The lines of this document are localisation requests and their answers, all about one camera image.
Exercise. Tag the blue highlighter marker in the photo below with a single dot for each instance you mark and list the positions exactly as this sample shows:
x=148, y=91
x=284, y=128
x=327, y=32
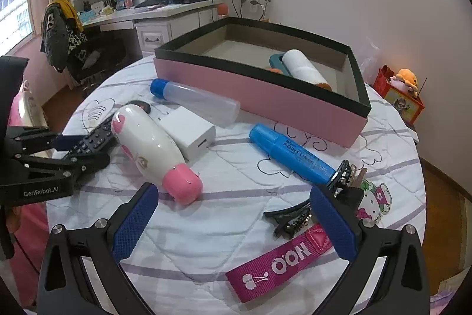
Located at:
x=291, y=152

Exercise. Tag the black hair clip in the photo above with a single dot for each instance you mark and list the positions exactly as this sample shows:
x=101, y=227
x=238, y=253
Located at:
x=291, y=217

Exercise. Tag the white roll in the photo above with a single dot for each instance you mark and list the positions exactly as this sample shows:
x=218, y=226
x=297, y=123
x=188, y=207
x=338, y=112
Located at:
x=300, y=66

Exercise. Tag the pink box with black rim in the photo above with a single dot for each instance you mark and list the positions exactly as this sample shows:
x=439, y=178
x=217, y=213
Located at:
x=258, y=97

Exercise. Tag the orange plush toy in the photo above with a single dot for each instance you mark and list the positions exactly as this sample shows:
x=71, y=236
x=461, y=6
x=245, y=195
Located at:
x=405, y=79

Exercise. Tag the clear plastic bag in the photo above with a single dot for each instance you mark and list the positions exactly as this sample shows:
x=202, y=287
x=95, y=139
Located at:
x=368, y=58

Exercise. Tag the window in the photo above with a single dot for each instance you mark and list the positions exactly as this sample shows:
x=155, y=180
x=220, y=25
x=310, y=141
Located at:
x=11, y=12

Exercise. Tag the chair draped with clothes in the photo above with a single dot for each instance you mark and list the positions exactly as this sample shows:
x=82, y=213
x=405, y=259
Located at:
x=73, y=42

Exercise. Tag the white desk with drawers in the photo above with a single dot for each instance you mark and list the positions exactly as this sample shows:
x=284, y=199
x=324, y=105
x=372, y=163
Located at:
x=162, y=31

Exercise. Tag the black remote control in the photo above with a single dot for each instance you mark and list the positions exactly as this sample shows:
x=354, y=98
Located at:
x=94, y=139

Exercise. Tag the white charger block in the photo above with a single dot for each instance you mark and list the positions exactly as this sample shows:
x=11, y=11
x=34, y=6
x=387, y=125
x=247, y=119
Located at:
x=188, y=132

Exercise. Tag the orange bottle lamp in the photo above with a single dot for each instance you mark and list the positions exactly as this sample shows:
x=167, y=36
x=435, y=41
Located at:
x=222, y=10

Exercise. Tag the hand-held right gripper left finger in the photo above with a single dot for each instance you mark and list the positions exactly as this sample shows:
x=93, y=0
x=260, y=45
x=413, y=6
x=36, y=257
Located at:
x=136, y=222

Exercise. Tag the white printed quilt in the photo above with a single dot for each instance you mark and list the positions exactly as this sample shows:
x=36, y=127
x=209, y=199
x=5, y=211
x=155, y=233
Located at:
x=221, y=226

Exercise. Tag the clear bottle with blue cap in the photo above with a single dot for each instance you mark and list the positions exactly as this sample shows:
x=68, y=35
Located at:
x=199, y=101

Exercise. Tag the key bunch with cat charm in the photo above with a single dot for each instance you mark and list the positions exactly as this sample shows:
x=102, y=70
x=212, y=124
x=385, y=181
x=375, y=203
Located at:
x=374, y=198

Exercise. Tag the red printed storage box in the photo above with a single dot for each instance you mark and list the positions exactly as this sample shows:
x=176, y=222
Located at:
x=402, y=103

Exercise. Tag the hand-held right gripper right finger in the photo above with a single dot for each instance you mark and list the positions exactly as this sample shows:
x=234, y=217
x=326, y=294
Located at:
x=333, y=226

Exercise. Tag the white thermos with pink cap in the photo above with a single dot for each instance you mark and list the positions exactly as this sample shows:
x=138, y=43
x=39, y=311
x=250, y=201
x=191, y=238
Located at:
x=147, y=145

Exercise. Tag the black oval compact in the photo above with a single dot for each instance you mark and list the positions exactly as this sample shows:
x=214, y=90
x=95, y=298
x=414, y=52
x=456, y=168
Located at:
x=138, y=105

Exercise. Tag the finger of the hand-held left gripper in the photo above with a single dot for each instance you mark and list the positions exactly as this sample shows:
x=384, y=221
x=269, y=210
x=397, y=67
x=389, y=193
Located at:
x=73, y=171
x=64, y=142

